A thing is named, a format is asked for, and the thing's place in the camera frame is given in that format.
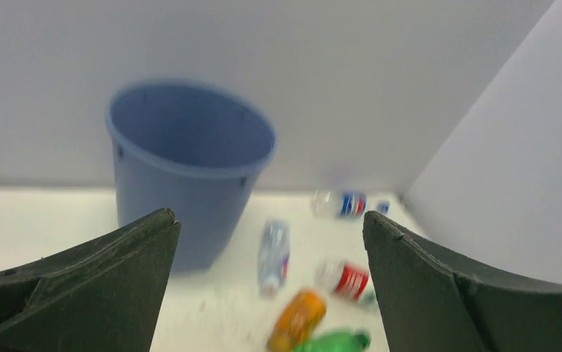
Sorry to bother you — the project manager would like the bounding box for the orange pineapple-label juice bottle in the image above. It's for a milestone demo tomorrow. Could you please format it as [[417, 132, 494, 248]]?
[[266, 288, 327, 352]]

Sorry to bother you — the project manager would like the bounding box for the blue plastic bin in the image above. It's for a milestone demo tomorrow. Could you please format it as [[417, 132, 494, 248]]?
[[106, 80, 277, 273]]

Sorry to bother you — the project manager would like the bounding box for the red-label clear bottle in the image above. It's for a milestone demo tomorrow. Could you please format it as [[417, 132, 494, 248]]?
[[314, 260, 378, 309]]

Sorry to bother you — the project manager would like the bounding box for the far Pepsi bottle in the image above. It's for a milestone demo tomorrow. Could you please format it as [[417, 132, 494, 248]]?
[[311, 191, 390, 219]]

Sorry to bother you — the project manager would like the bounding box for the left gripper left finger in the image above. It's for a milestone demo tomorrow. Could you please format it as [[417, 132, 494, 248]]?
[[0, 208, 180, 351]]

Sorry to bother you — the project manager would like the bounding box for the green plastic bottle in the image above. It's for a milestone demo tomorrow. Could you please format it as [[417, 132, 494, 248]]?
[[293, 330, 371, 352]]

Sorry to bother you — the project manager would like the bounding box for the small clear water bottle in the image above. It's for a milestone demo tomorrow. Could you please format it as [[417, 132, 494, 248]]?
[[257, 219, 291, 297]]

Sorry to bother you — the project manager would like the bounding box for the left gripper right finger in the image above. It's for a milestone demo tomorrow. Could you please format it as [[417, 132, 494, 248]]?
[[362, 211, 562, 351]]

